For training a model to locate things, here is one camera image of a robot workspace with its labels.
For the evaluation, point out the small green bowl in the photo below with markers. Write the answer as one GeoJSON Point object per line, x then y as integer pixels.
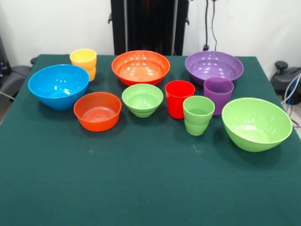
{"type": "Point", "coordinates": [142, 99]}

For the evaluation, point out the small orange bowl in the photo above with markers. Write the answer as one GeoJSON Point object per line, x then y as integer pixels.
{"type": "Point", "coordinates": [97, 122]}

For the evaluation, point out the red cup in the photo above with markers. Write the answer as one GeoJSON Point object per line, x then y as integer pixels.
{"type": "Point", "coordinates": [175, 101]}

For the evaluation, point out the large orange bowl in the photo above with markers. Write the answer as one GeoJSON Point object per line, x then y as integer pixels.
{"type": "Point", "coordinates": [141, 70]}

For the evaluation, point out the green cup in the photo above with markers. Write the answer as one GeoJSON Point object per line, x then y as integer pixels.
{"type": "Point", "coordinates": [197, 122]}

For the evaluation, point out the dark green tablecloth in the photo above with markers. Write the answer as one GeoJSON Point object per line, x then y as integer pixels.
{"type": "Point", "coordinates": [150, 176]}

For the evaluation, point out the purple cup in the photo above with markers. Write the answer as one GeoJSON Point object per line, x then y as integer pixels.
{"type": "Point", "coordinates": [221, 94]}

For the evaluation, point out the large purple bowl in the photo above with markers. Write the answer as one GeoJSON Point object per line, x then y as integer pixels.
{"type": "Point", "coordinates": [211, 66]}

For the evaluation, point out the yellow cup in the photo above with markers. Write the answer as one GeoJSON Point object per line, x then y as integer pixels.
{"type": "Point", "coordinates": [83, 60]}

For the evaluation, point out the blue bowl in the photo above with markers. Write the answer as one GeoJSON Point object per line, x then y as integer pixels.
{"type": "Point", "coordinates": [58, 84]}

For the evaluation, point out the large green bowl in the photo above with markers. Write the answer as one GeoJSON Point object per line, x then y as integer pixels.
{"type": "Point", "coordinates": [254, 122]}

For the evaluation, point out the black machine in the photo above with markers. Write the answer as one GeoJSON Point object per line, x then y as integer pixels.
{"type": "Point", "coordinates": [3, 56]}

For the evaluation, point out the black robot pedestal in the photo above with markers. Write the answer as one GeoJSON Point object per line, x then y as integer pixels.
{"type": "Point", "coordinates": [145, 23]}

